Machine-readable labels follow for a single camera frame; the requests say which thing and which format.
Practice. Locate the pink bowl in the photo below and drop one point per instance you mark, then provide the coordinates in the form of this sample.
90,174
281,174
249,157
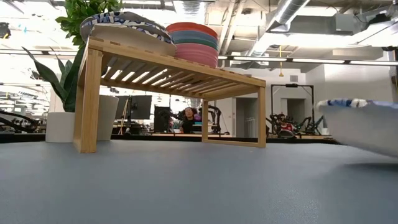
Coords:
197,56

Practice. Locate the green bowl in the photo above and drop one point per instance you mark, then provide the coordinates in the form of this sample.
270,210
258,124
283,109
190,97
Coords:
199,42

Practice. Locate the red bowl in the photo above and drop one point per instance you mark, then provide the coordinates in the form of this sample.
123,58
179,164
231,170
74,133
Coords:
191,27

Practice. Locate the blue patterned paper plate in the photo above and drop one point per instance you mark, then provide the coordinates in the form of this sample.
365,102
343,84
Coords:
109,19

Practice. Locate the black background robot arm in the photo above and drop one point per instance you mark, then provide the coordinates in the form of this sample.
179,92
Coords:
216,118

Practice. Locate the slatted wooden shelf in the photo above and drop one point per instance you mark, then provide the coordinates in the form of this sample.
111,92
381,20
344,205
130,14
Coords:
88,99

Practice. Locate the person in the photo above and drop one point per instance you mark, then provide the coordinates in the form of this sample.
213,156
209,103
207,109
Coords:
284,126
188,123

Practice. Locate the black computer tower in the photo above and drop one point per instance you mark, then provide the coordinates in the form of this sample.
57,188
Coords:
162,119

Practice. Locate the black computer monitor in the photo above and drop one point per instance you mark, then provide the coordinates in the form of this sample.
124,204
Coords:
122,107
141,107

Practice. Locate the leafy green potted plant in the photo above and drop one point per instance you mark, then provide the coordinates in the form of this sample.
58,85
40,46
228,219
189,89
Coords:
107,118

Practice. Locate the ceiling light strip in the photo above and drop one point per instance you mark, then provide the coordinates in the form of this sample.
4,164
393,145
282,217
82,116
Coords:
317,60

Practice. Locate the snake plant in white pot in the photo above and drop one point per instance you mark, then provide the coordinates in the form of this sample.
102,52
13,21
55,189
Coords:
59,127

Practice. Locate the black tubular frame stand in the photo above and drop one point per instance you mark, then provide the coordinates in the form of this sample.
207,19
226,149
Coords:
292,85

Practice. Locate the silver ventilation duct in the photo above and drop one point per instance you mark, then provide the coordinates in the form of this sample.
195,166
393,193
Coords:
287,12

